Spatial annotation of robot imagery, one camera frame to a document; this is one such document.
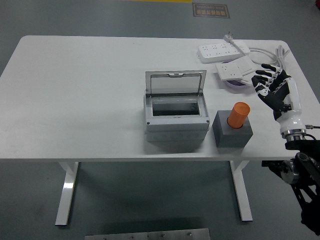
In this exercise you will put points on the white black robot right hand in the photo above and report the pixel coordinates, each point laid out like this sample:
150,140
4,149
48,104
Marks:
291,117

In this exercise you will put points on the orange cylinder battery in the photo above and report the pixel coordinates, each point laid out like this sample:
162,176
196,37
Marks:
238,115

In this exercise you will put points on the smoky transparent box lid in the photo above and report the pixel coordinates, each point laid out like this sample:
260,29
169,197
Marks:
175,83

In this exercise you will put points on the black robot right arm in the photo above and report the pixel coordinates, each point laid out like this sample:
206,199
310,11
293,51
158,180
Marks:
305,162

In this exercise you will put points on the light grey junction box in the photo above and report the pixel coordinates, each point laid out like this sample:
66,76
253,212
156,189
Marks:
175,123

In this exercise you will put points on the grey block with round hole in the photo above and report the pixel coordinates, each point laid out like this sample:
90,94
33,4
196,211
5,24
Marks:
232,137

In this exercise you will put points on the purple round disc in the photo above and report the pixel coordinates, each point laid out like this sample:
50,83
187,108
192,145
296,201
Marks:
236,84

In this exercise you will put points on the white table leg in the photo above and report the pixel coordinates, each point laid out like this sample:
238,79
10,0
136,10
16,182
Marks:
67,190
241,190

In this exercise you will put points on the white multi-socket power strip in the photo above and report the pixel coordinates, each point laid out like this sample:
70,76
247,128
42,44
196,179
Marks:
217,51

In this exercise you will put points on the brown floor sign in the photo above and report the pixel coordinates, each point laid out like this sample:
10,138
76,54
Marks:
211,10

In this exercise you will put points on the grey metal plate with screws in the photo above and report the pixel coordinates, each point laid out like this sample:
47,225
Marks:
147,235

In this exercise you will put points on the black perforated bracket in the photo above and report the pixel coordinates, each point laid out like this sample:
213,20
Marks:
268,164

